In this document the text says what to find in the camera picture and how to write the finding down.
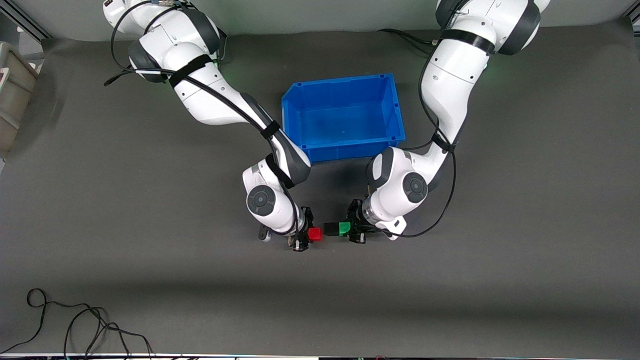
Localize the blue plastic storage bin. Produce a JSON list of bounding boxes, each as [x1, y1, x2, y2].
[[281, 73, 406, 164]]

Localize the beige plastic crate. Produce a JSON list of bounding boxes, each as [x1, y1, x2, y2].
[[0, 42, 42, 157]]

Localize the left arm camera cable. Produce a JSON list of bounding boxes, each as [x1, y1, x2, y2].
[[397, 20, 458, 239]]

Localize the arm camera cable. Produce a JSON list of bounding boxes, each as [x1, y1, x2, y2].
[[103, 0, 302, 237], [397, 20, 458, 239]]

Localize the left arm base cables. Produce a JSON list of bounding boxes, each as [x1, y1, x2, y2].
[[377, 28, 442, 47]]

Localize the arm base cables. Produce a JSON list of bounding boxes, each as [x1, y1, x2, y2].
[[212, 25, 229, 66], [377, 28, 442, 47]]

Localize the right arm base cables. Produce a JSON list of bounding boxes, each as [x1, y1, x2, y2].
[[212, 25, 229, 66]]

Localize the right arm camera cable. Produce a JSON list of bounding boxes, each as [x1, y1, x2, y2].
[[103, 0, 302, 237]]

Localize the loose thin black cable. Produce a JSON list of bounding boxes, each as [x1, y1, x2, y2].
[[0, 288, 154, 360]]

